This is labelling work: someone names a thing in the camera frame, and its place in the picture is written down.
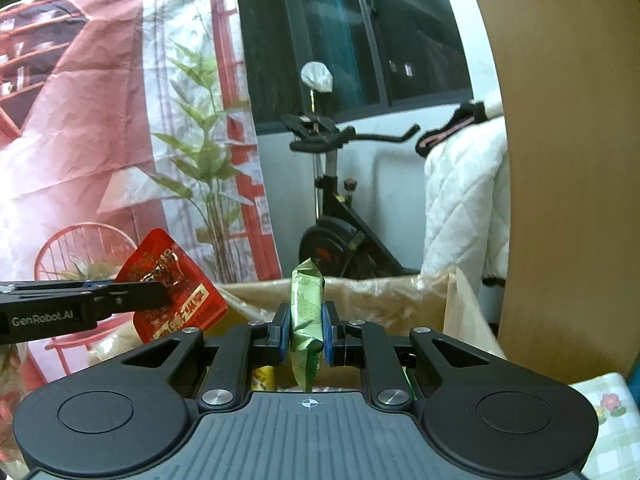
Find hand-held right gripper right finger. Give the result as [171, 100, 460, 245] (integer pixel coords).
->
[322, 302, 507, 409]

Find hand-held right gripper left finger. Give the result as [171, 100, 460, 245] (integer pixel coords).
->
[117, 302, 292, 413]

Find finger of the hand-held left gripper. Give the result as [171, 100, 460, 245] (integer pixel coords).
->
[0, 280, 172, 322]

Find light green snack packet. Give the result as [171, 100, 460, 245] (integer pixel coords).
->
[290, 257, 327, 392]

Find red snack packet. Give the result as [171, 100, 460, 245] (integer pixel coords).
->
[114, 228, 230, 345]

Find tape-wrapped cardboard box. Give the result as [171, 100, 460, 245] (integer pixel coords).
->
[215, 266, 507, 397]

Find yellow snack packet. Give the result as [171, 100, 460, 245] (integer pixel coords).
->
[250, 365, 277, 392]

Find black exercise bike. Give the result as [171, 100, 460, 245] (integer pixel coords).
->
[280, 110, 422, 279]

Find white quilted blanket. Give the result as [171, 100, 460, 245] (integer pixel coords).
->
[423, 102, 512, 282]

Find white plastic bag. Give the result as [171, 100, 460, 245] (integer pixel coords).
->
[301, 61, 334, 94]

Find wooden panel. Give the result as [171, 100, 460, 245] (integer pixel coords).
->
[457, 0, 640, 387]

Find green checked tablecloth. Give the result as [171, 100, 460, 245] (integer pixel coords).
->
[567, 371, 640, 480]

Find dark window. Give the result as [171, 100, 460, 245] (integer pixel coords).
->
[234, 0, 475, 127]

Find printed red wall cloth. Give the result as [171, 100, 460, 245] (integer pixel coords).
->
[0, 0, 284, 463]

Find black and pink strap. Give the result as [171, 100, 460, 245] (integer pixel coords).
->
[415, 101, 489, 159]

